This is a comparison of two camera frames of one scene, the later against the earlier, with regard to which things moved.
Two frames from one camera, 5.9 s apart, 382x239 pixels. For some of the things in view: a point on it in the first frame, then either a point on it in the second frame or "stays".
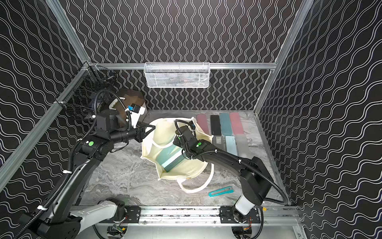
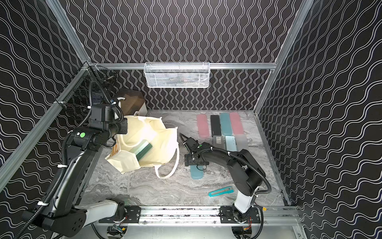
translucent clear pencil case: (242, 146) stays
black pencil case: (215, 125) stays
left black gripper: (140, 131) → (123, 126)
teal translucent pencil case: (226, 124) stays
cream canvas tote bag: (160, 138) → (148, 143)
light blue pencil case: (231, 145) stays
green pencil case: (169, 157) → (143, 150)
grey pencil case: (219, 141) stays
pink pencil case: (202, 119) stays
